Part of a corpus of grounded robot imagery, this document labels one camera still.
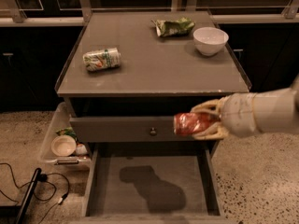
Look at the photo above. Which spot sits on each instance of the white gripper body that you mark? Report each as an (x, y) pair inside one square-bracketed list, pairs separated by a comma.
[(238, 115)]

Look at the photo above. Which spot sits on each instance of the white green soda can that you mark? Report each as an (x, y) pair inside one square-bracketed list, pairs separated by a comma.
[(102, 59)]

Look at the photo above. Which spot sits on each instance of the clear plastic storage bin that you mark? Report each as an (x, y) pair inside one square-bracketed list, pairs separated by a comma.
[(60, 121)]

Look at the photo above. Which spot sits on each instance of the green chip bag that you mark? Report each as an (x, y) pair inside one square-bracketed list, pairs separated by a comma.
[(179, 27)]

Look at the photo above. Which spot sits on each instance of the small white bowl in bin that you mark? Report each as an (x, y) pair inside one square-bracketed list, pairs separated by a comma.
[(63, 145)]

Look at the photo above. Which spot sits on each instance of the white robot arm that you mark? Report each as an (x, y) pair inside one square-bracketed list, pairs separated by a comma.
[(277, 111)]

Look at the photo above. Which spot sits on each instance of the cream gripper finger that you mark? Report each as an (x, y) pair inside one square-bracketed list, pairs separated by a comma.
[(215, 132), (211, 107)]

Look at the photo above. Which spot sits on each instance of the small red white item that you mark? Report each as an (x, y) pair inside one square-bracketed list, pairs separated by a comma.
[(81, 150)]

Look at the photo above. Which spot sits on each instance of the metal railing frame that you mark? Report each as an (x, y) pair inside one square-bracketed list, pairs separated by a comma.
[(221, 11)]

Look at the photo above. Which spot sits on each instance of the red coke can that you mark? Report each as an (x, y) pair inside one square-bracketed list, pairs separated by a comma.
[(193, 123)]

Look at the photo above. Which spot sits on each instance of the closed top grey drawer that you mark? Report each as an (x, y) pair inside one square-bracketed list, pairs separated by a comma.
[(125, 129)]

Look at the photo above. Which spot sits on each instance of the round brass drawer knob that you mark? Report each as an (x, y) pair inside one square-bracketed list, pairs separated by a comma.
[(153, 131)]

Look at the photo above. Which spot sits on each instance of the green snack bag in bin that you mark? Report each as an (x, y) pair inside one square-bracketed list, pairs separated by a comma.
[(67, 131)]

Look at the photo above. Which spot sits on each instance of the black bar on floor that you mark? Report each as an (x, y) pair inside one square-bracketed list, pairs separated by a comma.
[(28, 196)]

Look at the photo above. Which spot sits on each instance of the grey drawer cabinet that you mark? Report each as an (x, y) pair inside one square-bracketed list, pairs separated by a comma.
[(158, 77)]

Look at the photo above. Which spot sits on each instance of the open middle grey drawer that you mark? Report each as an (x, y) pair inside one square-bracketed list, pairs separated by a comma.
[(152, 187)]

